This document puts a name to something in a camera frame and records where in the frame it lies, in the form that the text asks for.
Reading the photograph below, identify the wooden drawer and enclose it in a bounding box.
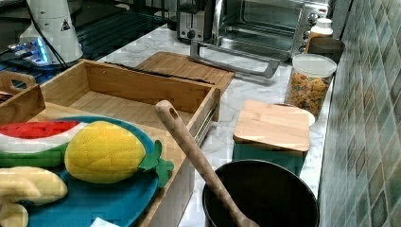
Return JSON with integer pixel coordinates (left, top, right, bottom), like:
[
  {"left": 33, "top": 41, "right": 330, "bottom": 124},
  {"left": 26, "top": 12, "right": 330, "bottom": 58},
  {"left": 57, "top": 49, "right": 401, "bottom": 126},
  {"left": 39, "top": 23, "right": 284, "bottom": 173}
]
[{"left": 35, "top": 60, "right": 222, "bottom": 227}]

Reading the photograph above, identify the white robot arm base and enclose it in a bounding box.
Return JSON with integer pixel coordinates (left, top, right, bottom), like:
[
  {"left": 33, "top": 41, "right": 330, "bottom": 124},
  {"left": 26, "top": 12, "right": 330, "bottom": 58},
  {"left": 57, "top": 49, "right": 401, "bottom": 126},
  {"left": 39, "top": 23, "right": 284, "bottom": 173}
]
[{"left": 9, "top": 0, "right": 83, "bottom": 67}]

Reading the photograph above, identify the wooden cutting board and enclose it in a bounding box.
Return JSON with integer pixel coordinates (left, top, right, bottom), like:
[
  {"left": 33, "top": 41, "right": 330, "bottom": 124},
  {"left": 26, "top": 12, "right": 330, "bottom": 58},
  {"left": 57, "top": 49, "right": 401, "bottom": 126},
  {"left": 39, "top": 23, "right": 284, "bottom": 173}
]
[{"left": 137, "top": 52, "right": 235, "bottom": 93}]

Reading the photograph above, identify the teal box with wooden lid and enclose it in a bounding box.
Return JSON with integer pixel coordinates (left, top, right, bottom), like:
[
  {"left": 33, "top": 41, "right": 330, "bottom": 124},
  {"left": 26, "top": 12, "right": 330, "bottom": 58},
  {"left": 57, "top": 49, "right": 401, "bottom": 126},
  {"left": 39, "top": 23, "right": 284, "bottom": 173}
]
[{"left": 232, "top": 100, "right": 315, "bottom": 176}]

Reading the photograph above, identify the silver toaster oven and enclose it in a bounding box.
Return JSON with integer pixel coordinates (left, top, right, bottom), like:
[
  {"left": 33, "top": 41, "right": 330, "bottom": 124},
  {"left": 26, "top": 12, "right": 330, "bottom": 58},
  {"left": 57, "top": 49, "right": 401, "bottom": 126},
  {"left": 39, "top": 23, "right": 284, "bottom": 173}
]
[{"left": 190, "top": 0, "right": 333, "bottom": 79}]

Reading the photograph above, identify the silver toaster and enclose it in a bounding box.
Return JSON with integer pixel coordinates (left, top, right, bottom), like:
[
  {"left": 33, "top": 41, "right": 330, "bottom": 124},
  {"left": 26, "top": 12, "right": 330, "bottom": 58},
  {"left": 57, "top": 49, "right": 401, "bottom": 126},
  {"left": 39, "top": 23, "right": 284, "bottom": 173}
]
[{"left": 177, "top": 0, "right": 206, "bottom": 42}]

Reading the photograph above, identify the yellow plush pineapple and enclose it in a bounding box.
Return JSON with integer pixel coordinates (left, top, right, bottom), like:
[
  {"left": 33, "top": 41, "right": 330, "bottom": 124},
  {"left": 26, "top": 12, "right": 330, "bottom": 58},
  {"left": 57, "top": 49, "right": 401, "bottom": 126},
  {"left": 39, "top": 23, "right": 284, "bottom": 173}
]
[{"left": 64, "top": 121, "right": 174, "bottom": 187}]

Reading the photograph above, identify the black bowl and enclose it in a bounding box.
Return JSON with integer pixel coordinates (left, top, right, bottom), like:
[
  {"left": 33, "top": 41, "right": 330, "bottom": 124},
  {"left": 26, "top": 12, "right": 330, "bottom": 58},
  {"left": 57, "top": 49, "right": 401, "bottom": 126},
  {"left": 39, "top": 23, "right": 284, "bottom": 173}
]
[{"left": 216, "top": 160, "right": 320, "bottom": 227}]

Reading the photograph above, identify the clear jar with cereal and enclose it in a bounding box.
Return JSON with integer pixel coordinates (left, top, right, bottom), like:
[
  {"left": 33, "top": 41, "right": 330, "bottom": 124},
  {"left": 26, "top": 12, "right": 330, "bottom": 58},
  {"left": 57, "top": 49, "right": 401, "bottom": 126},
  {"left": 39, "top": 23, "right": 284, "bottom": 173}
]
[{"left": 285, "top": 54, "right": 337, "bottom": 118}]

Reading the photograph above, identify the wooden spoon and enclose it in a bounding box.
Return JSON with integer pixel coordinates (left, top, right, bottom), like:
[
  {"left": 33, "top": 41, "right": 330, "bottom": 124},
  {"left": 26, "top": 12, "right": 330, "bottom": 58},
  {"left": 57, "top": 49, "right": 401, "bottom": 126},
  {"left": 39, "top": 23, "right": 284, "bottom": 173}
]
[{"left": 155, "top": 100, "right": 259, "bottom": 227}]

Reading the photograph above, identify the blue plate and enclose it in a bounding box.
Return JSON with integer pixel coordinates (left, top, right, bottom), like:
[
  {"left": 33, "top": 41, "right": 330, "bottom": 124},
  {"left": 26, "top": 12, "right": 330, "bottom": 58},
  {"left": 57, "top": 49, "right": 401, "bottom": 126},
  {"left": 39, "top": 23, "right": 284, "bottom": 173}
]
[{"left": 26, "top": 115, "right": 160, "bottom": 227}]

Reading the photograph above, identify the dark round container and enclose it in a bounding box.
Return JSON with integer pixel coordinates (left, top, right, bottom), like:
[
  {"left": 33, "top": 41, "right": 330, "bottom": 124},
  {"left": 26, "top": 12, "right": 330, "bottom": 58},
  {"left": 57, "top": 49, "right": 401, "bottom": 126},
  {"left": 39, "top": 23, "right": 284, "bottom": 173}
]
[{"left": 308, "top": 37, "right": 345, "bottom": 63}]

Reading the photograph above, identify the white cap spice bottle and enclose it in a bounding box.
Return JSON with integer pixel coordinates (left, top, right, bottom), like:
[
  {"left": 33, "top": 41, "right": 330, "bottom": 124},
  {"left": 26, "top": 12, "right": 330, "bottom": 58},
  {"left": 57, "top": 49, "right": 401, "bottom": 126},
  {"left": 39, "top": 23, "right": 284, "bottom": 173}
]
[{"left": 305, "top": 18, "right": 333, "bottom": 53}]

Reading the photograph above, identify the plush watermelon slice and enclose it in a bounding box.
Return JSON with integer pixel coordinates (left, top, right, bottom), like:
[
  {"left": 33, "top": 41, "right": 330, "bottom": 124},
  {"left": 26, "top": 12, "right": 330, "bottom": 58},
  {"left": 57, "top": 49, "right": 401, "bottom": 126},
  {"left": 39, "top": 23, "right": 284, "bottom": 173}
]
[{"left": 0, "top": 120, "right": 87, "bottom": 167}]

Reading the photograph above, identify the plush banana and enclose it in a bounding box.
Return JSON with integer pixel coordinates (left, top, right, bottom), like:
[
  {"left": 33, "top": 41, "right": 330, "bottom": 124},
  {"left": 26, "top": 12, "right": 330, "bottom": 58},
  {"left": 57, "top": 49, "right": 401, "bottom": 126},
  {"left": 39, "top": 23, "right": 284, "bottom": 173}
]
[{"left": 0, "top": 166, "right": 68, "bottom": 227}]

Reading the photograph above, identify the wooden handled tray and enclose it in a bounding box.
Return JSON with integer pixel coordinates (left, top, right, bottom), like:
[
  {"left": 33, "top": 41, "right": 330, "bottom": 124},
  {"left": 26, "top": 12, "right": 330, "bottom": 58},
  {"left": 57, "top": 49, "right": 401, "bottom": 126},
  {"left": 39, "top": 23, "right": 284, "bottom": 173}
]
[{"left": 0, "top": 71, "right": 45, "bottom": 125}]

